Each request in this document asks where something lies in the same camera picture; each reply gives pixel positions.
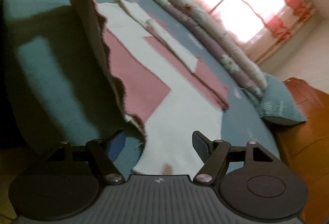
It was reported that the pink and white knit sweater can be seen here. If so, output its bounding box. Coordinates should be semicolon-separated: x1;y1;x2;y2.
70;0;229;176

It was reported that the teal floral bed sheet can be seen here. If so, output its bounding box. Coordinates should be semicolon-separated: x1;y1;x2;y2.
2;0;279;176

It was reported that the teal pillow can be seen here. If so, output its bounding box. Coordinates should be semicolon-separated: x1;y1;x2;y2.
243;73;307;126

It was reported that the folded floral quilt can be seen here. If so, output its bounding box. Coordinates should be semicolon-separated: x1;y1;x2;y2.
153;0;268;100

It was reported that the wooden headboard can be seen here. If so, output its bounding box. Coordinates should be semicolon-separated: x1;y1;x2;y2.
278;77;328;223

